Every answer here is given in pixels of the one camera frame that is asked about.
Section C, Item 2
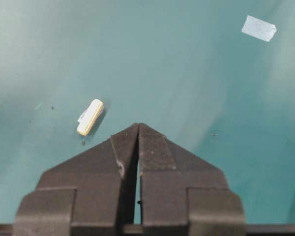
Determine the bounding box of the blue tape marker right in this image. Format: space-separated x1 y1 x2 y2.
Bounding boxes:
241 15 277 42

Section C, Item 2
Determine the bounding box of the short taped wooden rod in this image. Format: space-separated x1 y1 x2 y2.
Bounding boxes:
77 99 104 136

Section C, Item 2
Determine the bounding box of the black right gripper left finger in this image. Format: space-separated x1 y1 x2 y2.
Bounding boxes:
14 123 139 236

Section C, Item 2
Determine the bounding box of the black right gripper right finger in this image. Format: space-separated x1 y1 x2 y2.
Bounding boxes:
138 123 246 236

